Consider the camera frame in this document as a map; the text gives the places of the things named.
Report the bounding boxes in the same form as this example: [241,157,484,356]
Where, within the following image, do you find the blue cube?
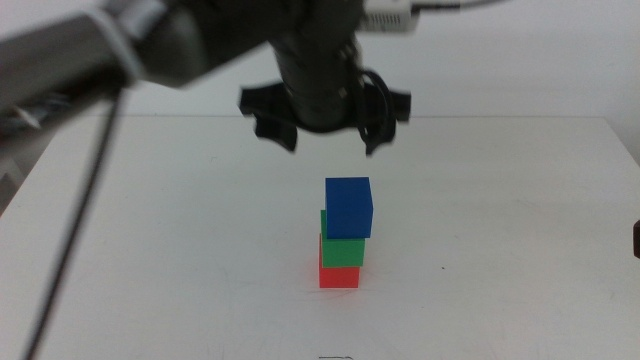
[324,176,375,240]

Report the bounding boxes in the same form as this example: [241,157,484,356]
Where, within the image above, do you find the green cube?
[320,209,367,268]

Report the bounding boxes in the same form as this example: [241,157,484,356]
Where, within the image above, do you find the red cube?
[318,234,361,290]

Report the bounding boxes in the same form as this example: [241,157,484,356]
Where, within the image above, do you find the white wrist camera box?
[360,0,419,34]

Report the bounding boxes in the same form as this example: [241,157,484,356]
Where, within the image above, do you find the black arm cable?
[20,88,125,360]

